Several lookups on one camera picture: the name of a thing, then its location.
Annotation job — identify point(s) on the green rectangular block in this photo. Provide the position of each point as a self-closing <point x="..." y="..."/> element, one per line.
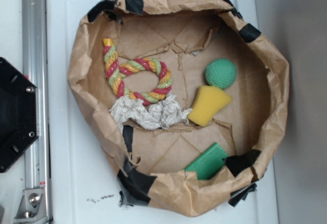
<point x="209" y="162"/>

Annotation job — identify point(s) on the brown paper bag bin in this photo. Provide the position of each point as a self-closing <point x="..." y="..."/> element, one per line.
<point x="186" y="35"/>

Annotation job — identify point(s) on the yellow sponge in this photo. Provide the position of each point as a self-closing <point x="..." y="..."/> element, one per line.
<point x="208" y="102"/>

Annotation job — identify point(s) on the green textured ball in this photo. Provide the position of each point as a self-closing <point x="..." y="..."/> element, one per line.
<point x="221" y="73"/>

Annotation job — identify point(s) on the white tray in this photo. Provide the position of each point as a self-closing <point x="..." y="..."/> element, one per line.
<point x="84" y="187"/>

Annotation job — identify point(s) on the red yellow green rope toy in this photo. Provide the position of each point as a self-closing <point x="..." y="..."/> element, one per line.
<point x="115" y="72"/>

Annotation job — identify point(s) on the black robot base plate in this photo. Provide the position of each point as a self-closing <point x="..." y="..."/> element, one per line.
<point x="19" y="127"/>

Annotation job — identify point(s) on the aluminium extrusion rail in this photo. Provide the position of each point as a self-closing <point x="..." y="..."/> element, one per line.
<point x="35" y="66"/>

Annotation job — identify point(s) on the metal corner bracket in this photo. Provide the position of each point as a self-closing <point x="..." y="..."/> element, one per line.
<point x="32" y="207"/>

